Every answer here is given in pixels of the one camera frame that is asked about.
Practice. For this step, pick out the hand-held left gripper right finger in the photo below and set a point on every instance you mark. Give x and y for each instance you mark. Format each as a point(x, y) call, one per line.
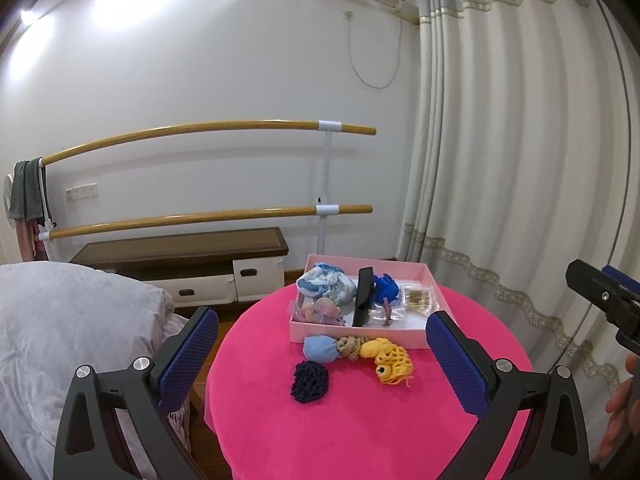
point(455, 365)

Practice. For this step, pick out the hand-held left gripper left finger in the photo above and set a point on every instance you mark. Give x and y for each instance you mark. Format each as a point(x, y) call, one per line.
point(187, 360)

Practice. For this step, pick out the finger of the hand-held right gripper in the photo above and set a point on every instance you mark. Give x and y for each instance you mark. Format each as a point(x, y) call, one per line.
point(590, 285)
point(622, 282)

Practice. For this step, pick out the clear packet of hairpins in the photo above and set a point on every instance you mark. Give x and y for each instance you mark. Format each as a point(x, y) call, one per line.
point(417, 299)

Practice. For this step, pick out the pink cardboard box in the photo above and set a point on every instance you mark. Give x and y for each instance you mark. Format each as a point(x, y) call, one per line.
point(350, 334)

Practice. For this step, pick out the black rectangular case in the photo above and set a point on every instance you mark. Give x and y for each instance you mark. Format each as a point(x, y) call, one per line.
point(362, 300)

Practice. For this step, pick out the pink organza scrunchie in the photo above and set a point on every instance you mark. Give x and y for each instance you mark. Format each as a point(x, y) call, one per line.
point(320, 310)

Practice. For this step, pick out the blue cartoon print cloth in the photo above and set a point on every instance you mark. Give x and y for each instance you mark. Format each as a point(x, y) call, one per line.
point(325, 280)

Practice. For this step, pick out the person's right hand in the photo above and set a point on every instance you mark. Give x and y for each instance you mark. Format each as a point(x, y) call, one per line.
point(617, 410)

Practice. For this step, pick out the pink printed bedsheet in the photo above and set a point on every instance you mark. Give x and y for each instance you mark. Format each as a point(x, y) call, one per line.
point(177, 425)

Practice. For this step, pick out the beige fabric scrunchie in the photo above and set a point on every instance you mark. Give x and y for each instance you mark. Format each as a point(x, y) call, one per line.
point(350, 346)

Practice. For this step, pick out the low cabinet with white drawers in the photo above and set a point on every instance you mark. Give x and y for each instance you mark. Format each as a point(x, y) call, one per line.
point(175, 250)

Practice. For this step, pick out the navy crochet hair net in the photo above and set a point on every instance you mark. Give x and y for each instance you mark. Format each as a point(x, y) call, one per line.
point(309, 382)

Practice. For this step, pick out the white duvet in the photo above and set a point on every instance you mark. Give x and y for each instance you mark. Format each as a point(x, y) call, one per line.
point(60, 320)

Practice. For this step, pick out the round pink table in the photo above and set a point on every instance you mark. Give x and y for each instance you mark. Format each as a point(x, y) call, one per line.
point(325, 435)

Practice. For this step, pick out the cream curtain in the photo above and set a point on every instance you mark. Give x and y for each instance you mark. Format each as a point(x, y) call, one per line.
point(500, 160)

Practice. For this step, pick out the pink hanging garment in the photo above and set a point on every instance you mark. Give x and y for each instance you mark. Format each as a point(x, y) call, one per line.
point(25, 240)

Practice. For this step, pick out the grey hanging garment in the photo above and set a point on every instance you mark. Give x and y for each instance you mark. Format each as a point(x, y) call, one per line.
point(25, 190)

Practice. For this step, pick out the white round disc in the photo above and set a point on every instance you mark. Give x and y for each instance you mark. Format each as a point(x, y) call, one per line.
point(7, 195)

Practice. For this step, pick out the short wooden barre rail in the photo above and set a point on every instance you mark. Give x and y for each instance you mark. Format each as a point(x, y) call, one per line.
point(200, 217)

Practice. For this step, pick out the white slanted barre post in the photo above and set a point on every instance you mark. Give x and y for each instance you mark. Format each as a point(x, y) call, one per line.
point(48, 247)

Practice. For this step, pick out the white wall switch plate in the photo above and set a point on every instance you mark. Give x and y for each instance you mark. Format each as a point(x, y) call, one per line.
point(81, 194)

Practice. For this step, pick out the white straight barre post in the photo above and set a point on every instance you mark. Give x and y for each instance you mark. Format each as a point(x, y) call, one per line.
point(327, 170)

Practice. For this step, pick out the long wooden barre rail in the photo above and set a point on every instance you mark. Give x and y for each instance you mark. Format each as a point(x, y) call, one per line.
point(200, 126)

